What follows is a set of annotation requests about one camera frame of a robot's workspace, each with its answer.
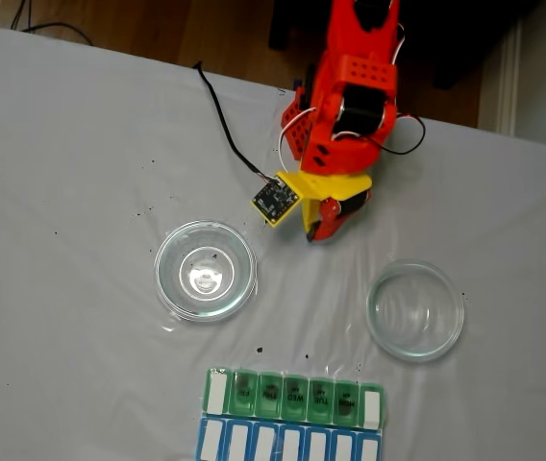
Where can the red perforated mount plate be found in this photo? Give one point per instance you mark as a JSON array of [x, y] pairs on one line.
[[294, 132]]

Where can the black camera circuit board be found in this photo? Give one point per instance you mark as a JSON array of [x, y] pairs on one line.
[[275, 199]]

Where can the dark wooden furniture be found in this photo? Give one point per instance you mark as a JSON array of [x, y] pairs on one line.
[[455, 29]]

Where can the clear glass bowl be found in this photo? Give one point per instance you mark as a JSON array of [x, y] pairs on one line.
[[234, 302], [417, 346]]

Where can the weekly pill organizer box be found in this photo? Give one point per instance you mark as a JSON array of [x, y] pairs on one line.
[[292, 408]]

